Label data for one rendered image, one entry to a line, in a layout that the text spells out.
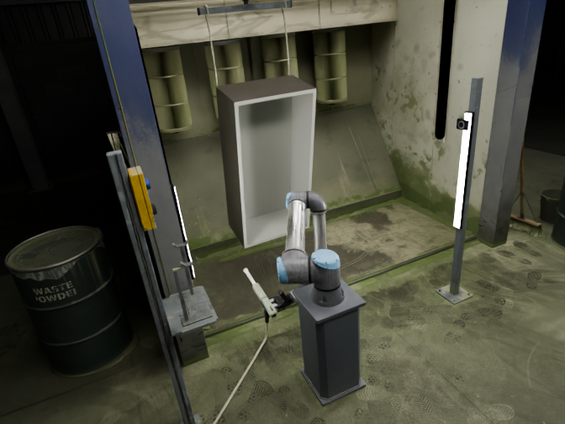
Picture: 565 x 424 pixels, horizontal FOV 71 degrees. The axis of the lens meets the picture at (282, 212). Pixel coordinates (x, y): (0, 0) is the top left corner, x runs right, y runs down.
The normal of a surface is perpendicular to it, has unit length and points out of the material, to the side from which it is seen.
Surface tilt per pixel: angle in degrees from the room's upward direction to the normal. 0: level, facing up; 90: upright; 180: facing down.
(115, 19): 90
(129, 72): 90
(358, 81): 90
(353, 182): 57
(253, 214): 101
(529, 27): 90
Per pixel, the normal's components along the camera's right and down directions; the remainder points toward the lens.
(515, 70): -0.91, 0.25
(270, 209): 0.46, 0.51
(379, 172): 0.29, -0.19
